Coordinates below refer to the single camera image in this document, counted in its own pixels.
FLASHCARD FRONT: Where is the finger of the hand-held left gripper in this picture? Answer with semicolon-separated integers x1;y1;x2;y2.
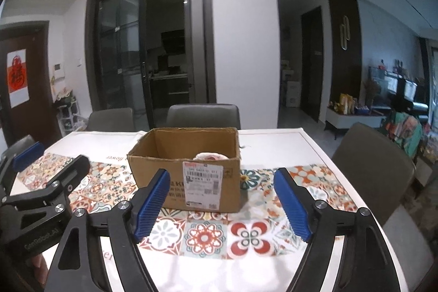
0;141;46;197
0;155;90;215

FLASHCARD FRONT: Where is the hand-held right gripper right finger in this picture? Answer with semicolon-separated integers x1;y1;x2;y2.
273;167;401;292

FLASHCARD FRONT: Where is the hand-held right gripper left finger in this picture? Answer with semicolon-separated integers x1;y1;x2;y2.
44;168;171;292

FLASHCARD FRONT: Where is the brown cardboard box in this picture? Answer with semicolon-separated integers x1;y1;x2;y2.
126;127;243;212

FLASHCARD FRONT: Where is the person's left hand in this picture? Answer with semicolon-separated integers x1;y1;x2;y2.
29;254;50;281

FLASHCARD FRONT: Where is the white shoe rack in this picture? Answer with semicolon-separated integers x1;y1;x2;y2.
53;90;88;137

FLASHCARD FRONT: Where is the printed tile-pattern tablecloth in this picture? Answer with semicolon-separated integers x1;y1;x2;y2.
10;129;409;292

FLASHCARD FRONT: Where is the brown entrance door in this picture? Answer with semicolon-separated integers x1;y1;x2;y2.
0;27;62;149

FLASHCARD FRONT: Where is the red and white door poster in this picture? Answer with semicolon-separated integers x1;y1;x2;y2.
7;49;28;108

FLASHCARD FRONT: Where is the white sideboard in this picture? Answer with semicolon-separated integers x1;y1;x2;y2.
325;105;394;138

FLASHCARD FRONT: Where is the row of snack packets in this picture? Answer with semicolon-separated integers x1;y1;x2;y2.
330;93;370;115

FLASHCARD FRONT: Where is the kitchen counter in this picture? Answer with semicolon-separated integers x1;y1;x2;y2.
151;71;189;108

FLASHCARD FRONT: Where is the light grey dining chair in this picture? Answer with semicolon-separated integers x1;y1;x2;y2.
382;205;438;292

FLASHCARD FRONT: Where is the colourful pile of clothes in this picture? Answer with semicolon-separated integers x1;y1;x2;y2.
381;111;425;156

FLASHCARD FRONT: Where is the glass sliding door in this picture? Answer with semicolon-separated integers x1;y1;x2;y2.
94;0;148;111

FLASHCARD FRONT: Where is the dried flower bouquet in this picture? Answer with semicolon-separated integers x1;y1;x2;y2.
363;78;382;108

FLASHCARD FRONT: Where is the dark interior door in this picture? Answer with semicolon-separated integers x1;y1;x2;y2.
300;6;324;123

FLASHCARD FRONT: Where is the black television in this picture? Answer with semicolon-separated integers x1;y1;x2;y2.
368;68;428;108

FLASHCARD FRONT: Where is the silver refrigerator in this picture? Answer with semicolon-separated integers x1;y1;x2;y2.
183;0;209;104

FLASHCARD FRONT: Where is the dark cabinet with gold handle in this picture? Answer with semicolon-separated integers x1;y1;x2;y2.
320;0;363;123

